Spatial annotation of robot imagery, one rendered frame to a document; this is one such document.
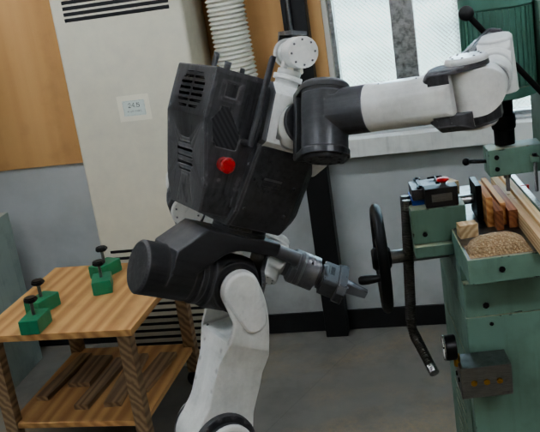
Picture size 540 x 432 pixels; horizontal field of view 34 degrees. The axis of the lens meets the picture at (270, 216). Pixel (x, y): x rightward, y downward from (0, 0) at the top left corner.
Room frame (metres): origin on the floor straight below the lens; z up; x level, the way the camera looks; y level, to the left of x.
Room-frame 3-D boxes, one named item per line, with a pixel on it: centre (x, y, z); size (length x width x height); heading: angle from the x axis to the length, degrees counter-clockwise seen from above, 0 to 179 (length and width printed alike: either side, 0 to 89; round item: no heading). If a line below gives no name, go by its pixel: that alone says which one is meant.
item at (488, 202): (2.14, -0.54, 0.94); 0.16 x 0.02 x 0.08; 175
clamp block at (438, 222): (2.16, -0.42, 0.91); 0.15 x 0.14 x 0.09; 175
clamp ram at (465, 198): (2.16, -0.49, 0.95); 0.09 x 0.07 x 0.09; 175
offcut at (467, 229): (2.03, -0.46, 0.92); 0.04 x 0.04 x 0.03; 1
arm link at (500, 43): (1.78, -0.50, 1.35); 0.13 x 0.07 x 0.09; 160
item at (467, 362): (1.93, -0.45, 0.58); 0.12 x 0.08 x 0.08; 85
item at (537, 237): (2.06, -0.60, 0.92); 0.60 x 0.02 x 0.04; 175
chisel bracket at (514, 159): (2.17, -0.63, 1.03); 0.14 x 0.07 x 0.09; 85
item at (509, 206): (2.15, -0.59, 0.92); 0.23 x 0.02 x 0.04; 175
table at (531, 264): (2.16, -0.50, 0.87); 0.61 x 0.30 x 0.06; 175
